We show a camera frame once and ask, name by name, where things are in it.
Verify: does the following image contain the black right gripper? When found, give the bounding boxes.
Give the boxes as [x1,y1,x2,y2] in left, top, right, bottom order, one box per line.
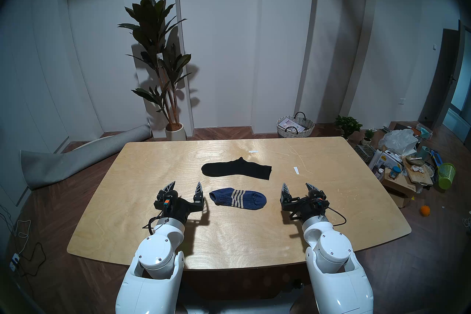
[280,183,322,223]

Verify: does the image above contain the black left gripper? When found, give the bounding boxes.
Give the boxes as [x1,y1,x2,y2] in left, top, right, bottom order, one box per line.
[155,181,205,224]

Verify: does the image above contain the blue beige-striped ankle sock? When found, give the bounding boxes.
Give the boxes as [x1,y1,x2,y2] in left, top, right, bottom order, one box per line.
[209,187,267,210]

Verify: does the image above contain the black ankle sock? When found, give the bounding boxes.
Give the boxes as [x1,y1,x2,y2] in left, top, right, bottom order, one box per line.
[201,157,272,180]

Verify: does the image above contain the white plant pot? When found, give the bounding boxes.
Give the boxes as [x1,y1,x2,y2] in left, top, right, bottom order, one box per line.
[165,123,187,141]

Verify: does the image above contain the magazine in basket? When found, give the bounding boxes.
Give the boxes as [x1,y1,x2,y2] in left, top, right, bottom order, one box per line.
[279,119,306,132]

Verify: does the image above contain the small bushy potted plant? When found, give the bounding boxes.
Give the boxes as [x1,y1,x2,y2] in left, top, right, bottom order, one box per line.
[334,115,363,141]

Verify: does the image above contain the white box yellow label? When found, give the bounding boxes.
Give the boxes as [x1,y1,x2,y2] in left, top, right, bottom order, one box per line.
[379,151,403,170]

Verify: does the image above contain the brown cardboard box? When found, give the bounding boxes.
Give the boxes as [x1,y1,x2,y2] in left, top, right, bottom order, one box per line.
[381,168,416,208]

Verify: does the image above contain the clear crumpled plastic bag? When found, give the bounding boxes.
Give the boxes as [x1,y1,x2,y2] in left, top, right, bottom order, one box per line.
[379,129,418,155]

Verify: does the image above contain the wooden cutting board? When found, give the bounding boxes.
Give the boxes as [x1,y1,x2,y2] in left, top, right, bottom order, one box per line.
[402,157,434,186]

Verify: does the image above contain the rolled grey carpet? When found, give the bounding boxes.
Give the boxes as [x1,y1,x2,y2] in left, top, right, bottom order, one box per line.
[20,123,152,190]

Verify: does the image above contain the green plastic mesh basket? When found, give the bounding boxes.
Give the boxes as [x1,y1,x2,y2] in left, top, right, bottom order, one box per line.
[437,163,456,190]

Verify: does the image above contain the tall dark-leaved plant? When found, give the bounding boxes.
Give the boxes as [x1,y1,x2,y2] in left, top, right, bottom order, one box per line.
[118,0,192,126]

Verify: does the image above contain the dark wooden door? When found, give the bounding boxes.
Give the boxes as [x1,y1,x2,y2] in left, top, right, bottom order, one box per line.
[421,29,460,123]

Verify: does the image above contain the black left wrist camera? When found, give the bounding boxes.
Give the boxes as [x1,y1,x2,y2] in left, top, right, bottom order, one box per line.
[158,190,174,211]

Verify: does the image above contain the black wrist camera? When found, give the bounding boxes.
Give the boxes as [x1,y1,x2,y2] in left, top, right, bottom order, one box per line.
[311,190,329,215]
[158,190,174,211]

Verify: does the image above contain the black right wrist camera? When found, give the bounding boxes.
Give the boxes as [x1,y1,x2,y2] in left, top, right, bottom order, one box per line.
[311,190,329,215]

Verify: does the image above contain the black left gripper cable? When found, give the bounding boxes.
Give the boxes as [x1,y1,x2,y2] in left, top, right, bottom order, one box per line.
[143,211,164,236]

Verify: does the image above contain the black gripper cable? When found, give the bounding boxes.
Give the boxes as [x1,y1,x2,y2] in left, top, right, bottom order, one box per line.
[143,211,164,236]
[326,207,347,226]

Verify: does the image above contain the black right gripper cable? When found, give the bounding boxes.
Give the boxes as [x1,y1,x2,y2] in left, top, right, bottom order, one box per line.
[326,207,347,226]

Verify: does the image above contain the wicker basket with handles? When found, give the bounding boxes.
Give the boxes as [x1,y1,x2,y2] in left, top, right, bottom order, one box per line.
[276,112,315,138]

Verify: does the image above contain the metal wire rack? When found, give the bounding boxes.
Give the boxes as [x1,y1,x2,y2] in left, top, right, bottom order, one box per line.
[355,144,376,165]

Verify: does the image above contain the black floor cable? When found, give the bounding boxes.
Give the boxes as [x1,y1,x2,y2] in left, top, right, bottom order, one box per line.
[17,242,47,278]

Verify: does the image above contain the white floor cable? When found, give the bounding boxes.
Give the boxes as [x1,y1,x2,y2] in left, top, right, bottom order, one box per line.
[13,219,32,255]

